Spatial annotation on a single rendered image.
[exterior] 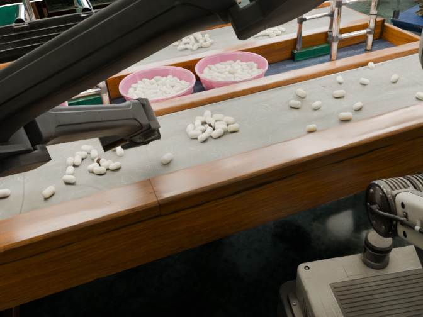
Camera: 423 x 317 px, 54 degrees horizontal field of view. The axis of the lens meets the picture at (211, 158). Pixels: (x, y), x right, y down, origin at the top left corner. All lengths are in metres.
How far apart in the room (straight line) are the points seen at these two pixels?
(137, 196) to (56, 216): 0.18
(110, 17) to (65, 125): 0.27
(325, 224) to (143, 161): 1.08
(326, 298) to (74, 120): 0.76
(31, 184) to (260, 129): 0.64
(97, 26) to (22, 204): 0.76
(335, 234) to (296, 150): 0.91
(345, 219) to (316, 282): 0.90
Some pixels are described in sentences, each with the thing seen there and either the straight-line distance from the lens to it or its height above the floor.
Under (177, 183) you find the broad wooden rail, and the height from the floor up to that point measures 0.76.
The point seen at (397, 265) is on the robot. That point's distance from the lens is 1.23.
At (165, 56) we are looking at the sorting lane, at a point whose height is 0.74.
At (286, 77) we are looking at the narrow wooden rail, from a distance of 1.44.
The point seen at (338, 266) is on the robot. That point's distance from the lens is 1.19.
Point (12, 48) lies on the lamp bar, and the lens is 1.06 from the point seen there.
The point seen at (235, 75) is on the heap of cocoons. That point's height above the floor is 0.74.
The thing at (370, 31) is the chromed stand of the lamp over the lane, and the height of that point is 0.84.
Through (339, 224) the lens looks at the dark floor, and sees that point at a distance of 1.98.
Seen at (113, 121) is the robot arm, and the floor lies 1.03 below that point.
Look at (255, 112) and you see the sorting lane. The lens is 1.28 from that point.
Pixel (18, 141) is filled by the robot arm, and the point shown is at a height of 1.12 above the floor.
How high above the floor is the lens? 1.38
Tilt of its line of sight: 36 degrees down
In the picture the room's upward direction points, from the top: 5 degrees counter-clockwise
